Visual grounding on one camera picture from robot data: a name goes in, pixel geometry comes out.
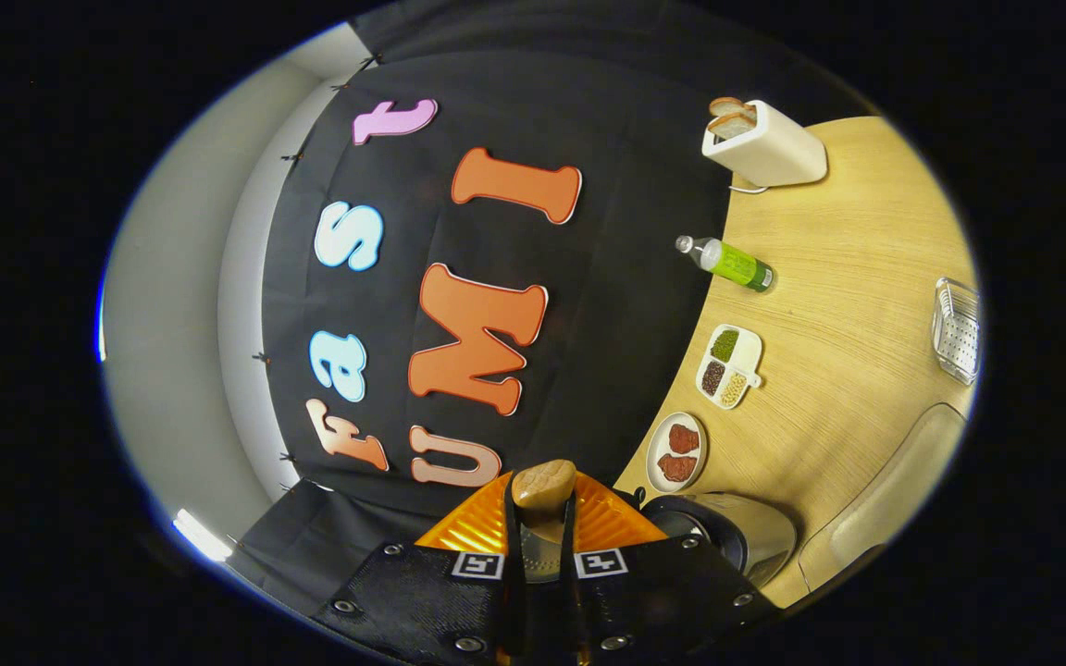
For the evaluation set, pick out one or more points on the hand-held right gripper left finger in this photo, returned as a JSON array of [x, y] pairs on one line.
[[514, 601]]

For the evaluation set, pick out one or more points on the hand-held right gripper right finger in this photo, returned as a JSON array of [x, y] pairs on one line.
[[570, 610]]

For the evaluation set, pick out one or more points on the wooden spoon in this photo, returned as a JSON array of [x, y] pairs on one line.
[[542, 486]]

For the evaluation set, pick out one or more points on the black rice cooker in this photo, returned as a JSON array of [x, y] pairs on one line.
[[746, 546]]

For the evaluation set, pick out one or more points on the clear rice container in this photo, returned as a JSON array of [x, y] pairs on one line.
[[885, 499]]

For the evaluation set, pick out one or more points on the clear chopstick holder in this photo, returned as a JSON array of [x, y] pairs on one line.
[[957, 333]]

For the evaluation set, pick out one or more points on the red meat slice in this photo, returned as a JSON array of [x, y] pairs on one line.
[[676, 468], [683, 437]]

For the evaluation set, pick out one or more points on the white round plate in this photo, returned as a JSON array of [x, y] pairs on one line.
[[658, 453]]

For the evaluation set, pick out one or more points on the white divided bean dish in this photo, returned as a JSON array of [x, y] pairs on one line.
[[748, 356]]

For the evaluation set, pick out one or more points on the black backdrop cloth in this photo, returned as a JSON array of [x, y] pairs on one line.
[[607, 277]]

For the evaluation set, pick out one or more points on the row of black cloth clips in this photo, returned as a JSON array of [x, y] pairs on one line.
[[260, 357]]

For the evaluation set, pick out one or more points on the green drink bottle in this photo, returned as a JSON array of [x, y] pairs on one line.
[[737, 265]]

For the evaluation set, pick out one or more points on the white toaster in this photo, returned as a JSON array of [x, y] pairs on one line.
[[774, 153]]

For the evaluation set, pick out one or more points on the toasted bread slice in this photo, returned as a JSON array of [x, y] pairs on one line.
[[727, 105], [735, 124]]

